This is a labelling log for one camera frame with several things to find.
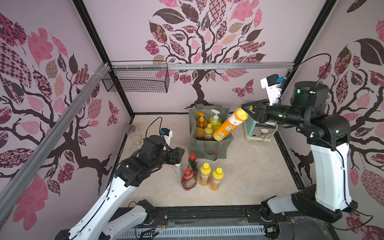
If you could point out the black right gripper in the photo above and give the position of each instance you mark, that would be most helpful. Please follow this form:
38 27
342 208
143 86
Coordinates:
263 111

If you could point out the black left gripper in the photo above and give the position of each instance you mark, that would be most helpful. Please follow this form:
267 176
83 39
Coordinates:
178 156

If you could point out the orange bottle yellow cap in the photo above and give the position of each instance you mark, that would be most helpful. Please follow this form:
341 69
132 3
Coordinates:
205 173
217 177
209 131
231 123

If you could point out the green fabric shopping bag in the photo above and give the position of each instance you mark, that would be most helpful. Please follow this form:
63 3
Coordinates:
209 150

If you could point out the large orange pump soap bottle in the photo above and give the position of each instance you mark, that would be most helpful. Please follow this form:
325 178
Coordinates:
201 125

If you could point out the yellow pump soap bottle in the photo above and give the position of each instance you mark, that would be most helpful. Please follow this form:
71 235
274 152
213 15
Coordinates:
215 120

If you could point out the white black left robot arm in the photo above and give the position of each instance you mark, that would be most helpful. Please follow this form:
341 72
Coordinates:
98 223

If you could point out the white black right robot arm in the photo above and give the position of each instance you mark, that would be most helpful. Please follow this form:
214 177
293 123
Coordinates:
328 137

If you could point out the red soap bottle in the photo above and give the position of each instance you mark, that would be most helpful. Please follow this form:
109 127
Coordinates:
189 179

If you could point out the white bottle green cap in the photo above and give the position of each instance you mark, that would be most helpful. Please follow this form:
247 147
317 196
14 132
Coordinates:
178 169

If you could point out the dark green bottle red cap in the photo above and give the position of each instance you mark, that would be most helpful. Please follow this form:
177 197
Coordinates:
193 163

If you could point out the mint chrome toaster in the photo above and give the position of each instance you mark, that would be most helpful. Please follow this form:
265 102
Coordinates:
260 132

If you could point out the clear glass cup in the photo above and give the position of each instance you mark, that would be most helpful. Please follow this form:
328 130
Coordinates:
134 135

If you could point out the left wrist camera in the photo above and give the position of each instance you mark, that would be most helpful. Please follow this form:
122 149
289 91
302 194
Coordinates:
167 135

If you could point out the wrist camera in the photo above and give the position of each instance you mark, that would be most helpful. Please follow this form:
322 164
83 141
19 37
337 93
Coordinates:
167 135
273 85

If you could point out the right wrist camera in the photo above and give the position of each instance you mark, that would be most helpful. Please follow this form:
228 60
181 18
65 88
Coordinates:
273 85

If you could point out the black wire basket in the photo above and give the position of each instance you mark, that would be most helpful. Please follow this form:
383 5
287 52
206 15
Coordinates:
137 77

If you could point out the white slotted cable duct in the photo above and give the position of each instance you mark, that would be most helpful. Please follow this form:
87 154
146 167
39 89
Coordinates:
183 233

